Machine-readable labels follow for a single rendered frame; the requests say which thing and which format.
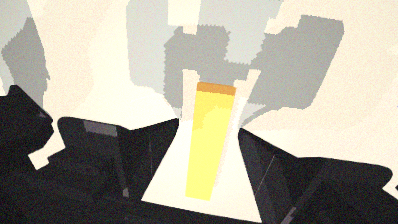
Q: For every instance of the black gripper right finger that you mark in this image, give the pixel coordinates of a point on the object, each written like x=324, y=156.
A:
x=281, y=182

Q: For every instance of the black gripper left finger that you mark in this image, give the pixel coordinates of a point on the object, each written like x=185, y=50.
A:
x=138, y=153

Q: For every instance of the yellow bar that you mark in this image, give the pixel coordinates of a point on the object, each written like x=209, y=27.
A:
x=213, y=106

